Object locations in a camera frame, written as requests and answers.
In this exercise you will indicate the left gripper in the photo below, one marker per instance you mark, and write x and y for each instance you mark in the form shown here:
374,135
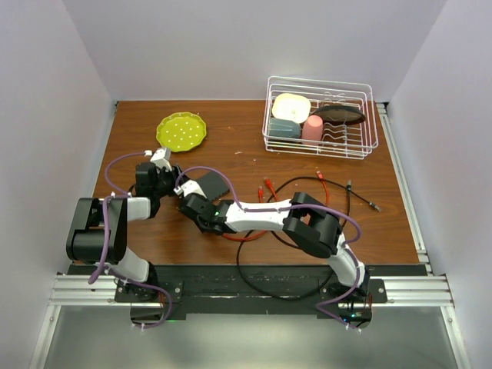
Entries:
175,171

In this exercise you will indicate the black network switch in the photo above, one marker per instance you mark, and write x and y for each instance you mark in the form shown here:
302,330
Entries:
213,186

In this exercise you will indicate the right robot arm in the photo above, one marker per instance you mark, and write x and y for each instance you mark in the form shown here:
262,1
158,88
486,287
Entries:
317,230

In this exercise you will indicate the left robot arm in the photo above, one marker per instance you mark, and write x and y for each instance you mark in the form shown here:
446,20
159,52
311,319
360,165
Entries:
98,234

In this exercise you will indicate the yellow-green plate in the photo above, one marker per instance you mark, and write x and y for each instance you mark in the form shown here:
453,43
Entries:
181,131

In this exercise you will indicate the grey-green cup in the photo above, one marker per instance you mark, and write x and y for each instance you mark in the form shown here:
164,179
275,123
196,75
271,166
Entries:
283,129

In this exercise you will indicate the cream square bowl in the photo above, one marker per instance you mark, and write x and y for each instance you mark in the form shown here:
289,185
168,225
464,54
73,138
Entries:
291,107

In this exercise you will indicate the pink cup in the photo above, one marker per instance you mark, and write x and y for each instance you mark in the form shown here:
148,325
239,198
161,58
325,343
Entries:
312,130

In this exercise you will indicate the dark brown plate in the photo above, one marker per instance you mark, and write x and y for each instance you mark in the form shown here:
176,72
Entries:
340,115

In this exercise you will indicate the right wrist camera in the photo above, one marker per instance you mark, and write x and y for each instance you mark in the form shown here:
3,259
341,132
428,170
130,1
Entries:
189,187

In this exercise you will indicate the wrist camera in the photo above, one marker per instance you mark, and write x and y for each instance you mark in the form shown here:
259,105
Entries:
189,187
161,159

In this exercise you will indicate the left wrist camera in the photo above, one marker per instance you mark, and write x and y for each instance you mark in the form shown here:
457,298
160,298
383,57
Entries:
161,159

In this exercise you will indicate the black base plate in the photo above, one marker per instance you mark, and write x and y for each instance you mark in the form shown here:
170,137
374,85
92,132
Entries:
249,289

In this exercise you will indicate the aluminium frame rail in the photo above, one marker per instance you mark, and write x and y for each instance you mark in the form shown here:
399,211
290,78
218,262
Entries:
415,328

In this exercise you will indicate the white wire dish rack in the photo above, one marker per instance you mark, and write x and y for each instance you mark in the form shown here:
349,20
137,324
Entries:
343,141

